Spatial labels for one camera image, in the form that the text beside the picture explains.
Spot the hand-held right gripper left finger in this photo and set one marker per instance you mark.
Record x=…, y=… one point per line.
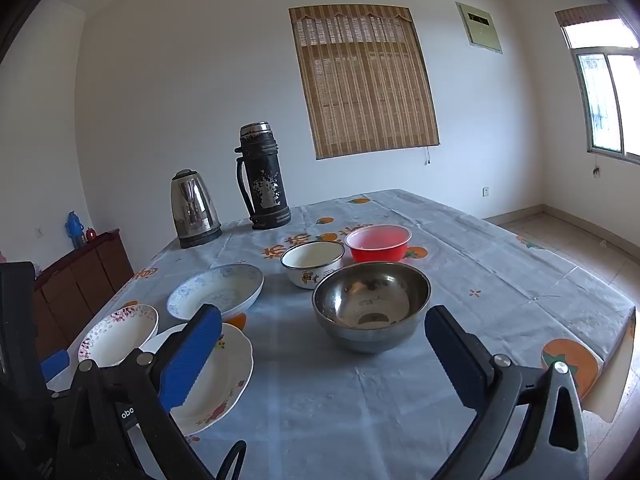
x=191, y=355

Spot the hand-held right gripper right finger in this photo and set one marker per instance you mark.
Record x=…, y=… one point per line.
x=456, y=360

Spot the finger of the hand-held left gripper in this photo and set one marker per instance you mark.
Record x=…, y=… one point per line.
x=55, y=365

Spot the white plate with red flowers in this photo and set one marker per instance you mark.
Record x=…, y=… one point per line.
x=220, y=380

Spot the pink floral white bowl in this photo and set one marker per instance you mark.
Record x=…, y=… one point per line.
x=117, y=335

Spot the blue patterned white plate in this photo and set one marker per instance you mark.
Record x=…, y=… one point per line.
x=220, y=287

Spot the stainless steel bowl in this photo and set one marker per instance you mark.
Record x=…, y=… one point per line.
x=372, y=302

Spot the red plastic bowl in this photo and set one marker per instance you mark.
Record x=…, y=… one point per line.
x=377, y=246

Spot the white enamel bowl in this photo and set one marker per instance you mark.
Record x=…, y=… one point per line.
x=310, y=260

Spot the brown wooden cabinet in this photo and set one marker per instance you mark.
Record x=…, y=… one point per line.
x=80, y=280

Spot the pale blue orange-print tablecloth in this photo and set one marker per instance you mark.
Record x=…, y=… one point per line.
x=475, y=270

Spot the small red container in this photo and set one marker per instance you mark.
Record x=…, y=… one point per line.
x=91, y=235

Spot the blue thermos bottle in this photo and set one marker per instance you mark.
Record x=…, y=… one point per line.
x=75, y=230

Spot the stainless steel electric kettle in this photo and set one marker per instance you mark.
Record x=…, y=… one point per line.
x=192, y=207

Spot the worn black thermos flask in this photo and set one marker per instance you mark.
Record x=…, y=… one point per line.
x=265, y=180

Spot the bamboo window blind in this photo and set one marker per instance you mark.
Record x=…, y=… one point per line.
x=365, y=85

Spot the short bamboo window valance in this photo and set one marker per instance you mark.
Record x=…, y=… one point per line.
x=585, y=15

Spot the window with metal frame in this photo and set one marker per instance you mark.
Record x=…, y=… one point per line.
x=607, y=105

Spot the green wall panel box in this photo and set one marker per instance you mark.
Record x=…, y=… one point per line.
x=480, y=27

